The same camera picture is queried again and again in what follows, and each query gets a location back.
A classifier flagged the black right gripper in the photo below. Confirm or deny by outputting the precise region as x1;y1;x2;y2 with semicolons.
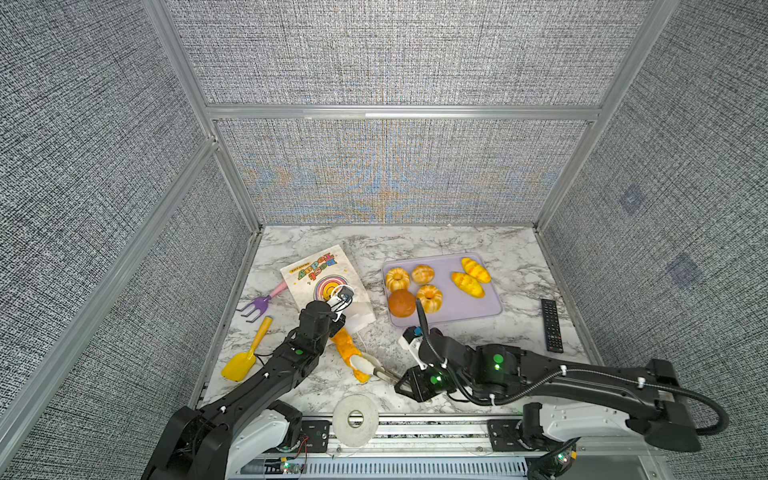
390;363;474;403

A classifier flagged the long orange fake baguette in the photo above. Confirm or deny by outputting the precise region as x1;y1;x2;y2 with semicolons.
331;327;371;384

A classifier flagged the orange brown fake bread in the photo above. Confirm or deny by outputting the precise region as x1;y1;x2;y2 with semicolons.
388;289;417;318

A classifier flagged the yellow bundt fake bread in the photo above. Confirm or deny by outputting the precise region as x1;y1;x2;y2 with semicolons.
385;267;411;293

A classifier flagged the pale yellow fake bun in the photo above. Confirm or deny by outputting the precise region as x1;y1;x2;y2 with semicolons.
411;264;435;285

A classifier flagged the white printed paper bag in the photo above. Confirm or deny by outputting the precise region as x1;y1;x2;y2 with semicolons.
280;245;376;334

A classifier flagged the yellow ridged fake loaf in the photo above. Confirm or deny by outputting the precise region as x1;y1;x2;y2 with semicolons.
461;257;492;284

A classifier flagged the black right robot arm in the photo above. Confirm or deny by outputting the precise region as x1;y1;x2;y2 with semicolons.
384;327;730;452

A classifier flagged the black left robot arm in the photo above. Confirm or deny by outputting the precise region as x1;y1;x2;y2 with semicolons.
142;300;345;479

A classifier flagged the white tape roll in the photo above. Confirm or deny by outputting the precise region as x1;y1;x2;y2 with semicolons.
332;395;379;448

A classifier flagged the black remote control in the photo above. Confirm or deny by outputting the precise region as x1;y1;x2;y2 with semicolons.
540;299;564;353

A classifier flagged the purple toy garden fork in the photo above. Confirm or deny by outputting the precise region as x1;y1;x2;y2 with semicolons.
237;281;287;323

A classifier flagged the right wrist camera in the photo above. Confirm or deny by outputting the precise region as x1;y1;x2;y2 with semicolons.
398;326;423;359

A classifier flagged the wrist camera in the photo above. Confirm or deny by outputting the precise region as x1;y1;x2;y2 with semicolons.
327;284;354;312
398;326;423;359

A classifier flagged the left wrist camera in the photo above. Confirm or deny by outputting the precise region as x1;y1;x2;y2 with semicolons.
327;284;354;312

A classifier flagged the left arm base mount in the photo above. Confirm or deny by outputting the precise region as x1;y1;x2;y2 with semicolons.
266;420;331;457

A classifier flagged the aluminium front rail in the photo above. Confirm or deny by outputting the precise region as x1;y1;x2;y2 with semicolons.
225;411;542;479

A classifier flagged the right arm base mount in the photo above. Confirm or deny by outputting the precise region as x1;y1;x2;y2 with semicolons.
486;402;579;479

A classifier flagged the yellow toy tool handle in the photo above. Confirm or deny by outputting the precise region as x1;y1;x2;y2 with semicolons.
221;317;273;382

